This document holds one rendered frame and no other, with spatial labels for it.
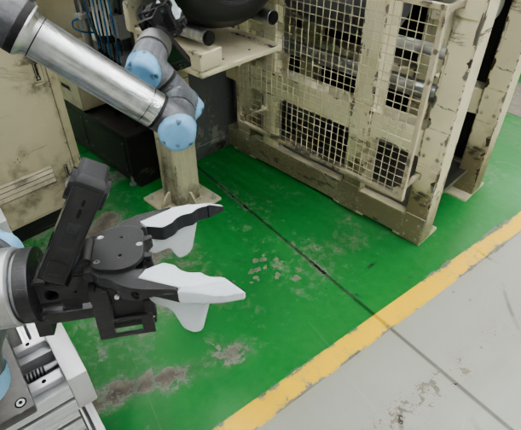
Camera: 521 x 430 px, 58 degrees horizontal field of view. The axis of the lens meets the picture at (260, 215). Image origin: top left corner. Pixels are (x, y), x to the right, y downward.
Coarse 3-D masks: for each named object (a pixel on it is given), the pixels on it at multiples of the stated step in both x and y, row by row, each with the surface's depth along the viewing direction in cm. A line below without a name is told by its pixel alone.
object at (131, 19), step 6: (126, 0) 154; (132, 0) 154; (138, 0) 155; (126, 6) 153; (132, 6) 154; (138, 6) 156; (126, 12) 155; (132, 12) 156; (138, 12) 157; (126, 18) 156; (132, 18) 156; (138, 18) 158; (126, 24) 158; (132, 24) 157; (132, 30) 158
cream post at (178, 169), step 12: (180, 72) 184; (156, 144) 206; (192, 144) 206; (168, 156) 204; (180, 156) 204; (192, 156) 209; (168, 168) 209; (180, 168) 207; (192, 168) 213; (168, 180) 214; (180, 180) 211; (192, 180) 216; (180, 192) 214; (192, 192) 220; (180, 204) 218
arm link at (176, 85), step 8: (176, 72) 103; (168, 80) 100; (176, 80) 102; (160, 88) 101; (168, 88) 101; (176, 88) 102; (184, 88) 103; (184, 96) 99; (192, 96) 103; (200, 104) 107; (200, 112) 107
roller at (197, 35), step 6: (192, 24) 143; (186, 30) 143; (192, 30) 141; (198, 30) 140; (204, 30) 139; (210, 30) 139; (186, 36) 144; (192, 36) 142; (198, 36) 140; (204, 36) 138; (210, 36) 139; (198, 42) 142; (204, 42) 139; (210, 42) 140
